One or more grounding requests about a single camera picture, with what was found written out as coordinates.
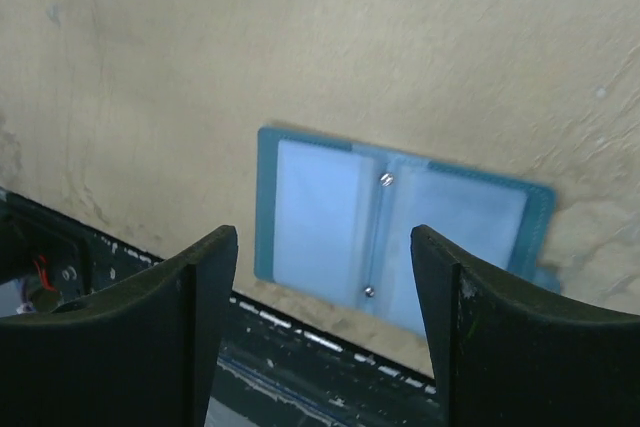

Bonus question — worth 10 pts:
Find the blue leather card holder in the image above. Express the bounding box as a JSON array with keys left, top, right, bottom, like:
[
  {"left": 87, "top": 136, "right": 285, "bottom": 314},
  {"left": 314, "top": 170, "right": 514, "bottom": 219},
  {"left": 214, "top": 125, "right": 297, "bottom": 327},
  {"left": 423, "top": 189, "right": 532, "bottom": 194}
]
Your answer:
[{"left": 254, "top": 126, "right": 561, "bottom": 334}]

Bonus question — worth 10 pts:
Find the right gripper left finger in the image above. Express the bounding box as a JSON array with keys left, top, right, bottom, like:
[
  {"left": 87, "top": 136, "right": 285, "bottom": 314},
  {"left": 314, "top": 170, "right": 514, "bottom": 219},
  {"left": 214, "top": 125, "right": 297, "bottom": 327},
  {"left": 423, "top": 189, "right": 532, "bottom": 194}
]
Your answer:
[{"left": 1, "top": 225, "right": 238, "bottom": 426}]

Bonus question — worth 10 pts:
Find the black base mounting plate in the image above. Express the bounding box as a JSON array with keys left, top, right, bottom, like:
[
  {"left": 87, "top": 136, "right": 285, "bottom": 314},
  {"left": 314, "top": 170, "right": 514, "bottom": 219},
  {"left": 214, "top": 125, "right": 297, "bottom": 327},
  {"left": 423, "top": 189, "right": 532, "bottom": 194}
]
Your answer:
[{"left": 1, "top": 191, "right": 442, "bottom": 426}]

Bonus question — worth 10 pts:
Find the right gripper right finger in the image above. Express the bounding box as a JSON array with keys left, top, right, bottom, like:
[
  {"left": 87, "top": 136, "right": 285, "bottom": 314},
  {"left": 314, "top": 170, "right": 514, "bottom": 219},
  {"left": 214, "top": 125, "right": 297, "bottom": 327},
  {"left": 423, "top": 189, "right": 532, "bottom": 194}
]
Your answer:
[{"left": 411, "top": 225, "right": 639, "bottom": 426}]

